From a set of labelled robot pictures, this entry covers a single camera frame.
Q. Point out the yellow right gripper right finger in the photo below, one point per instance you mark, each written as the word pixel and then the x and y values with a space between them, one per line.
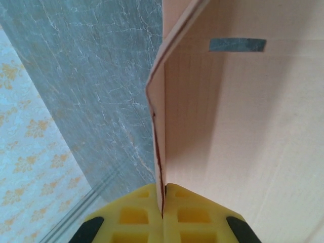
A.
pixel 195 217

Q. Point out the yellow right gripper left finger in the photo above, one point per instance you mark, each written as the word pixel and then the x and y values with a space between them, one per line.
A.
pixel 131 217

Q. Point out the pink paper box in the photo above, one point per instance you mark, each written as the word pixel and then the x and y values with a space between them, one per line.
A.
pixel 253 126

